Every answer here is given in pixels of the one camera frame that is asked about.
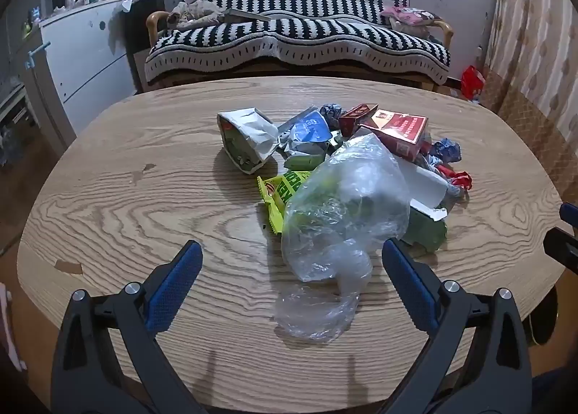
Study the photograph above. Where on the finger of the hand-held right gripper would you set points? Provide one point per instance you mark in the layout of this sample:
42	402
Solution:
563	248
570	216

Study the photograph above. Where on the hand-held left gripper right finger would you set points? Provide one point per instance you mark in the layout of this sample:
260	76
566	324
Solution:
408	287

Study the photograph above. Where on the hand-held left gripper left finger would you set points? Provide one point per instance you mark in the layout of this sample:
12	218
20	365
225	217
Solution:
174	287

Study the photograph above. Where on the green box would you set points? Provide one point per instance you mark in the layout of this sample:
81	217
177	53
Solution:
426	233

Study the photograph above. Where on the black trash bin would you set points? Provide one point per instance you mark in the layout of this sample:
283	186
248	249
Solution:
542	319

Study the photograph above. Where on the clear plastic bag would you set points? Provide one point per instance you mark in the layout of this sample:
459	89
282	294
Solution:
343	215

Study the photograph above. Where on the white cardboard box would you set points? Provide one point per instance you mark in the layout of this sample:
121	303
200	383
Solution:
424	188

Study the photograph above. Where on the red wrapper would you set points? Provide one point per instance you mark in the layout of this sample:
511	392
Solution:
458	179

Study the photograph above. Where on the blue silver wrapper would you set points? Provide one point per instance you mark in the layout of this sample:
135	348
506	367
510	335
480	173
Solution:
446	150
330	113

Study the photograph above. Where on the yellow green snack wrapper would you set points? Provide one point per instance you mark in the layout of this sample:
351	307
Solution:
280	190

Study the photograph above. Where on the red cigarette carton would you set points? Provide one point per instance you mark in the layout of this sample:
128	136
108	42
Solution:
399	129

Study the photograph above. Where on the pale green packet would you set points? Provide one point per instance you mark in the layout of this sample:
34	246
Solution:
305	162

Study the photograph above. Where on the white green snack bag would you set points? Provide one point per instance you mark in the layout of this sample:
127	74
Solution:
246	138

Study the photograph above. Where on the small dark red box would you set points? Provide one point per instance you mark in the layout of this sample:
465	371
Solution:
354	118

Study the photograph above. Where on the blue white foil wrapper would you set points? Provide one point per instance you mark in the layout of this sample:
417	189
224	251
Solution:
309	129

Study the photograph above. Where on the beige patterned curtain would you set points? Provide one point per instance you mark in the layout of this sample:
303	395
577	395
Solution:
533	57

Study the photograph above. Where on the red bag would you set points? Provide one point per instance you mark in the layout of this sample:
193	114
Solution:
473	82

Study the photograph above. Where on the white shelf rack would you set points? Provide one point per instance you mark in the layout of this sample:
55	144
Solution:
13	111

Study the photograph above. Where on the white dresser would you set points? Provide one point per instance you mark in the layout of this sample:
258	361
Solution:
86	61

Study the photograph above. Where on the pink cushion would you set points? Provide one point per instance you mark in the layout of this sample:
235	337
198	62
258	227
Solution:
408	15

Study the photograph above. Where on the wooden sofa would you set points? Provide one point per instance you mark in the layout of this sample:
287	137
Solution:
156	21

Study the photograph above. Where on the black white patterned sofa cover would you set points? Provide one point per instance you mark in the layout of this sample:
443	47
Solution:
298	39

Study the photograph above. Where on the beige clothes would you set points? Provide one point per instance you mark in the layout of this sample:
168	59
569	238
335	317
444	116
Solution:
194	14

